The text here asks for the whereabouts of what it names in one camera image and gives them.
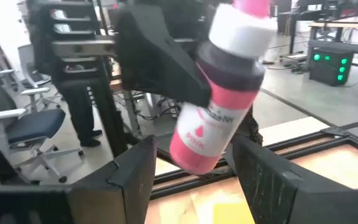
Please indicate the blue-seat white office chair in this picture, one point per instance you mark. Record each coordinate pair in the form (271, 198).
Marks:
(36, 124)

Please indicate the wooden workbench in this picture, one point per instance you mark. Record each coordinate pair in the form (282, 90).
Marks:
(346, 24)

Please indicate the black box with green lights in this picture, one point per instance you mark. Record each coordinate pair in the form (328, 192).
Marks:
(328, 74)

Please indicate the white grey office chair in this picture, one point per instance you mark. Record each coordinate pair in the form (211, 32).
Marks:
(26, 59)

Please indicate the yellow cutting board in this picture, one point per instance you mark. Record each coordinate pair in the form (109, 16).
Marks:
(233, 214)

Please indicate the pink ink bottle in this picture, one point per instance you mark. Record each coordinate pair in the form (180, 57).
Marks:
(216, 130)

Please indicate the person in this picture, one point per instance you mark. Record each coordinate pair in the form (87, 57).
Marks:
(79, 109)

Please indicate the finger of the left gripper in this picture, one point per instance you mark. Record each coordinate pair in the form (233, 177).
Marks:
(252, 130)
(154, 59)

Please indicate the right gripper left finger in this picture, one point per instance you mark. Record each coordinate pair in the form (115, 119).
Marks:
(129, 186)

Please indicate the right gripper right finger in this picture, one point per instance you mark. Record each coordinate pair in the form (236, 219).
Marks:
(291, 199)

